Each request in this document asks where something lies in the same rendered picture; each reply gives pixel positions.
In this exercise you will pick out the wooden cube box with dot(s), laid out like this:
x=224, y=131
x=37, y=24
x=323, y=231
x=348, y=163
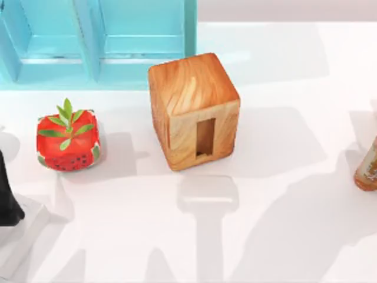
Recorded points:
x=191, y=97

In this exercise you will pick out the light blue rack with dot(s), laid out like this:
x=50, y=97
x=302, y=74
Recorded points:
x=59, y=44

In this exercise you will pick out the red watermelon plant pot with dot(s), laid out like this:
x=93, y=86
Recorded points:
x=70, y=144

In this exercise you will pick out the orange bottle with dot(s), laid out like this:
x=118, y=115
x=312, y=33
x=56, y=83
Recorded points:
x=369, y=168

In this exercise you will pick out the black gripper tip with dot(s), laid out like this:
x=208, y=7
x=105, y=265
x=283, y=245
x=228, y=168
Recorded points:
x=7, y=203

